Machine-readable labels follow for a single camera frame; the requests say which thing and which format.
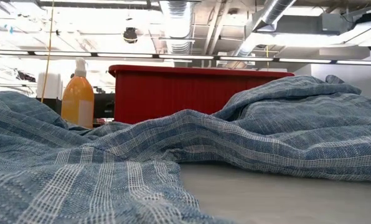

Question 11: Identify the blue grey striped garment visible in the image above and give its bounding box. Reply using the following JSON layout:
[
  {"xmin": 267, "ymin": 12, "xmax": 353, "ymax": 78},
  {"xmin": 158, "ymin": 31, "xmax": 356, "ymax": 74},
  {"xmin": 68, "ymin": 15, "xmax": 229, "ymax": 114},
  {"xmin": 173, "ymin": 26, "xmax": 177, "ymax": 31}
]
[{"xmin": 0, "ymin": 74, "xmax": 371, "ymax": 224}]

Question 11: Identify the red plastic laundry bin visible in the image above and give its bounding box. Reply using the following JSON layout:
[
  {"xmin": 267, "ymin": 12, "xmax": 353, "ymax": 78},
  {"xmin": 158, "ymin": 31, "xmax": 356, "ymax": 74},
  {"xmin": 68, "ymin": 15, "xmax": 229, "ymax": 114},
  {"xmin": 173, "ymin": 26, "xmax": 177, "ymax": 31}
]
[{"xmin": 108, "ymin": 64, "xmax": 295, "ymax": 125}]

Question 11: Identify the black screen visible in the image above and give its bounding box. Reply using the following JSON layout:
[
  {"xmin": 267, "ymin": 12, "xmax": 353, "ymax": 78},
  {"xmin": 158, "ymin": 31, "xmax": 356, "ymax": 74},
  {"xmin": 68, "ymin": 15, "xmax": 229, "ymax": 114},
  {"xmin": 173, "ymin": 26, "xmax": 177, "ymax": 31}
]
[{"xmin": 93, "ymin": 92, "xmax": 116, "ymax": 119}]

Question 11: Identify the black dome ceiling fixture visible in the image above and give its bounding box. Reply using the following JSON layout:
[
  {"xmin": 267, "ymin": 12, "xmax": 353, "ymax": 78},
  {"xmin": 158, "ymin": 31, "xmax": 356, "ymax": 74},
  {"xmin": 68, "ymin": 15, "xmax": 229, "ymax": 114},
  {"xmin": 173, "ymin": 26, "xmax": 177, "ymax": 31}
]
[{"xmin": 123, "ymin": 27, "xmax": 139, "ymax": 44}]

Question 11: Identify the orange spray bottle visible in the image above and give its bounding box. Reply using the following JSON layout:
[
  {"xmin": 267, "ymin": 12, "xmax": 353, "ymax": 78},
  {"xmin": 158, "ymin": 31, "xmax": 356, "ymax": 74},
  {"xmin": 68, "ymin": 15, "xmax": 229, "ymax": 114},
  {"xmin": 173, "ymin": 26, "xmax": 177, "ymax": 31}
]
[{"xmin": 60, "ymin": 57, "xmax": 95, "ymax": 129}]

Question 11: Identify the black floor cabinet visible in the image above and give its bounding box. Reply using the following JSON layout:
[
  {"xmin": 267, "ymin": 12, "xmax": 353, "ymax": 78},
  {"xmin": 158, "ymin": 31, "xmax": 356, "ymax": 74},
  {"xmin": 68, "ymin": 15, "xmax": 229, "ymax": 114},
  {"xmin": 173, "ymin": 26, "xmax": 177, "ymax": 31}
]
[{"xmin": 35, "ymin": 98, "xmax": 62, "ymax": 116}]

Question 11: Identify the white cylindrical object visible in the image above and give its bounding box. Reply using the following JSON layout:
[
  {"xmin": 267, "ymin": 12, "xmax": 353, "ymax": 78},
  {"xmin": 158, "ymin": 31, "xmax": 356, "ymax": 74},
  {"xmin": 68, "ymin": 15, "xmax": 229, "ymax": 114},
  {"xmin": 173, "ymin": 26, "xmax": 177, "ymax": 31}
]
[{"xmin": 36, "ymin": 72, "xmax": 63, "ymax": 100}]

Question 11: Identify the yellow cable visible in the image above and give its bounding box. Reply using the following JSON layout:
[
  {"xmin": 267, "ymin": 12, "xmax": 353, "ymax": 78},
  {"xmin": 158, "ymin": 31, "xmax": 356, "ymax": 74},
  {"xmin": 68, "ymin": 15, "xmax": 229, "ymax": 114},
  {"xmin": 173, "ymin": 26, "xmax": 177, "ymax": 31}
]
[{"xmin": 40, "ymin": 0, "xmax": 55, "ymax": 103}]

